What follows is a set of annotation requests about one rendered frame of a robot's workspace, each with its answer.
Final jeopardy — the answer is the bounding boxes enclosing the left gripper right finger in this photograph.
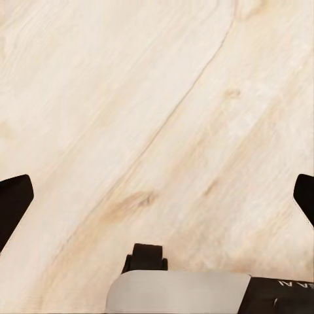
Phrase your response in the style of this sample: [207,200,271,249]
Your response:
[293,174,314,227]

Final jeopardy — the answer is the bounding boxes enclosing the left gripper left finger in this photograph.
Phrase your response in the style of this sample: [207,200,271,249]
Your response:
[0,174,34,252]

